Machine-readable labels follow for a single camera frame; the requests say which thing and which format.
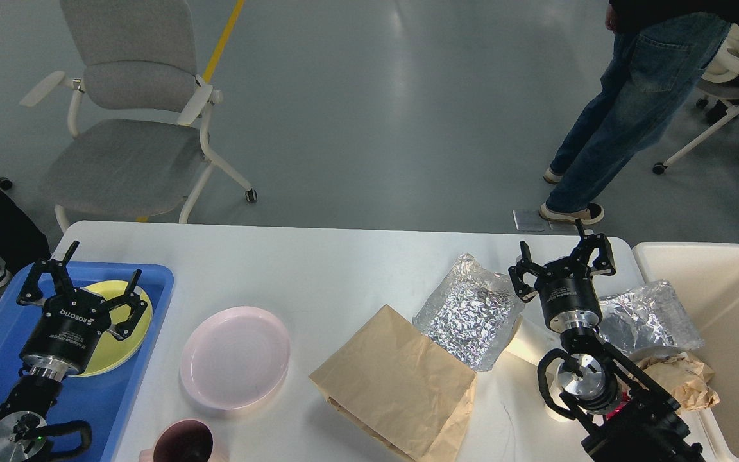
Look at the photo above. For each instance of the beige plastic bin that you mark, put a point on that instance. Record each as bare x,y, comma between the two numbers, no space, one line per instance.
705,277

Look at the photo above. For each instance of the brown paper bag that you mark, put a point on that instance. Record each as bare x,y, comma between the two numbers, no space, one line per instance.
401,388

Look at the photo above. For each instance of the pink plate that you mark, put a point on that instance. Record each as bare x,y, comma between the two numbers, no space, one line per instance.
235,359

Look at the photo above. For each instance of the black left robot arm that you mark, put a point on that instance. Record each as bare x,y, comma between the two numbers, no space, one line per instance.
25,433

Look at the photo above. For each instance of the white paper sheet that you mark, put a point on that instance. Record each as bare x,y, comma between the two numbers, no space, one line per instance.
530,342

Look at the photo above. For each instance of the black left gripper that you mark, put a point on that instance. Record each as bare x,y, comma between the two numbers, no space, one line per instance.
65,326

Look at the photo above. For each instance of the grey office chair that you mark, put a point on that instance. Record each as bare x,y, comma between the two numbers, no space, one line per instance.
139,115

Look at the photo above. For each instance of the crumpled brown paper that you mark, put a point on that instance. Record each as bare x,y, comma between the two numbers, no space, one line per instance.
686,378

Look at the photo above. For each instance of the blue plastic tray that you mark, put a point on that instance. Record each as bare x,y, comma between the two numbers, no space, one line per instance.
105,401

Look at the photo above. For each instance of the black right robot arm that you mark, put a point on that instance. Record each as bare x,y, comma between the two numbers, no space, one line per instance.
627,415

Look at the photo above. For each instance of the person in blue jeans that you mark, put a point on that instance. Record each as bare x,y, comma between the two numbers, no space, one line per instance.
661,49

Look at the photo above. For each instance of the pink mug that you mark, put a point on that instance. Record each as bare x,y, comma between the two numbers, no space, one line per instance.
187,440

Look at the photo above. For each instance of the white office chair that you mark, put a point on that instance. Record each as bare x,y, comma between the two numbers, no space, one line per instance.
720,82

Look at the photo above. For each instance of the red item under arm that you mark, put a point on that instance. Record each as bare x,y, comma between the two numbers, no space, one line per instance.
624,400

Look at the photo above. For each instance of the silver foil bag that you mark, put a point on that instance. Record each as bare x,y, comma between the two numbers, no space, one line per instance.
472,314
648,321

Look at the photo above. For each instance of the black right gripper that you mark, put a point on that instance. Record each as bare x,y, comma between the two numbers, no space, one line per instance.
565,287

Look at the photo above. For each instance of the yellow plate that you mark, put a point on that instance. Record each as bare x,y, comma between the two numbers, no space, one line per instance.
111,353

